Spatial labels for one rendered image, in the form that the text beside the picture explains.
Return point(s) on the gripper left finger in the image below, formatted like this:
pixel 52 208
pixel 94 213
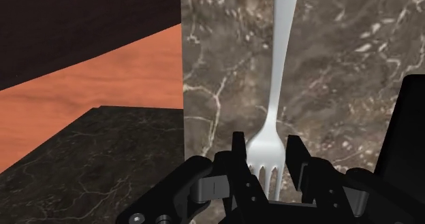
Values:
pixel 239 170

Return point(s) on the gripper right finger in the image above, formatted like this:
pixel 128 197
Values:
pixel 318 177

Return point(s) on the white fork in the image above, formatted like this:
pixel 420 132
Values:
pixel 281 57

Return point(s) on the black upright block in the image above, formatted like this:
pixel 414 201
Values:
pixel 405 127

